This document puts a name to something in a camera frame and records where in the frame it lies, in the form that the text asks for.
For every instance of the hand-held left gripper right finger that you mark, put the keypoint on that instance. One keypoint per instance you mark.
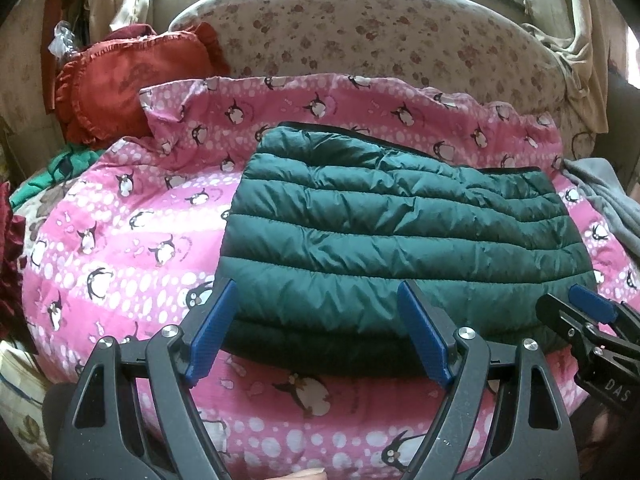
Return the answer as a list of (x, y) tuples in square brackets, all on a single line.
[(420, 330)]

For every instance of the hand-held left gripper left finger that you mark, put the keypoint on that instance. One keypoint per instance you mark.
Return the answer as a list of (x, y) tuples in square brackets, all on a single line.
[(210, 330)]

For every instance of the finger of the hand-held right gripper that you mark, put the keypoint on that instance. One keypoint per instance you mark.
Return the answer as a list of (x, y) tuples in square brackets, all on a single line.
[(592, 302), (562, 322)]

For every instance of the green puffer jacket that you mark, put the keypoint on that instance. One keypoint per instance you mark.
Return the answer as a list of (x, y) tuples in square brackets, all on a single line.
[(390, 230)]

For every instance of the person's left hand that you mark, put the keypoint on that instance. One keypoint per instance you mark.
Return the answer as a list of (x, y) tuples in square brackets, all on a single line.
[(307, 475)]

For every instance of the grey cloth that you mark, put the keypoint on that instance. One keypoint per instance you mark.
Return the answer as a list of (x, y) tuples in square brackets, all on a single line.
[(612, 195)]

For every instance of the pink penguin print blanket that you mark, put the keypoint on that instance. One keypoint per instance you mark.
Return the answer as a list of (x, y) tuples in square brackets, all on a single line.
[(135, 230)]

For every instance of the cream floral bedsheet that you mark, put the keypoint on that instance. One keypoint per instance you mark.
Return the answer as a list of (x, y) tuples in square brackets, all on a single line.
[(22, 410)]

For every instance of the dark red cloth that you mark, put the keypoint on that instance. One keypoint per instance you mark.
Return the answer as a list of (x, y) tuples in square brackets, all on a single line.
[(10, 270)]

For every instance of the green cloth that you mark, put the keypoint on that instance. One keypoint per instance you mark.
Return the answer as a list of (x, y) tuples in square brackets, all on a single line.
[(65, 165)]

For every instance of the red ruffled pillow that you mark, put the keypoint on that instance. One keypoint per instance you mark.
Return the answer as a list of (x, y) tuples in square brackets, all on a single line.
[(125, 85)]

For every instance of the floral upholstered headboard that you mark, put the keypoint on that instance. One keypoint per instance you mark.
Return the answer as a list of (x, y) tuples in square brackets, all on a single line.
[(375, 30)]

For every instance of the clear plastic bag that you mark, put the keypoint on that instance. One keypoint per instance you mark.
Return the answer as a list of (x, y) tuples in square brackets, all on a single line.
[(65, 40)]

